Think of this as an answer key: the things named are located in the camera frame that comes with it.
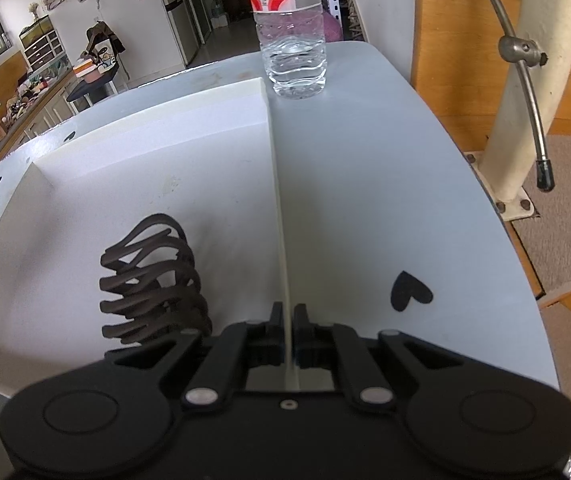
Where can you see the clear plastic water bottle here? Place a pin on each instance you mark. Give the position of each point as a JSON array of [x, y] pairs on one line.
[[293, 60]]

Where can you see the wooden stair panel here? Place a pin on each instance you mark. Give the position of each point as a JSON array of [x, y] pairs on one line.
[[445, 35]]

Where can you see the cluttered wooden counter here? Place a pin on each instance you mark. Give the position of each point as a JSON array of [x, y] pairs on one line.
[[30, 110]]

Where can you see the pink storage box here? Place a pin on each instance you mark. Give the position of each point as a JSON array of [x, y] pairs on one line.
[[86, 71]]

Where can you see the white refrigerator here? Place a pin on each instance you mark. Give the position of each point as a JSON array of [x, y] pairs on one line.
[[180, 25]]

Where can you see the purple armchair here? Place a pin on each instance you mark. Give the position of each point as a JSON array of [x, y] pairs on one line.
[[334, 27]]

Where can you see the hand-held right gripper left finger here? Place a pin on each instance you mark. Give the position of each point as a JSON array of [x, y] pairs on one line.
[[276, 325]]

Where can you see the white foam box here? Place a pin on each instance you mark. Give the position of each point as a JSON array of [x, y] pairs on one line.
[[165, 150]]

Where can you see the grey stair carpet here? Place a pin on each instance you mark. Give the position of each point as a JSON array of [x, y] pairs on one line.
[[570, 200]]

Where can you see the small dark side table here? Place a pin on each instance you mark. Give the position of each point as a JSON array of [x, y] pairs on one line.
[[90, 89]]

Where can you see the white drawer cabinet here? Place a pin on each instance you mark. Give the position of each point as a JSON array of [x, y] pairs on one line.
[[40, 50]]

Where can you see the cream stair post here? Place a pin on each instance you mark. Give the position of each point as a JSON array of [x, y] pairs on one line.
[[525, 135]]

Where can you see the curved metal handrail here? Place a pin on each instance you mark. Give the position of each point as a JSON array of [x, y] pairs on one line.
[[515, 47]]

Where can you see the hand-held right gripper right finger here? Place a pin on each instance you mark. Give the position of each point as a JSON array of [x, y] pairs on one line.
[[301, 325]]

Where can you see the brown and white bag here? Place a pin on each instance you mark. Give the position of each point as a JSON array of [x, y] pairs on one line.
[[105, 47]]

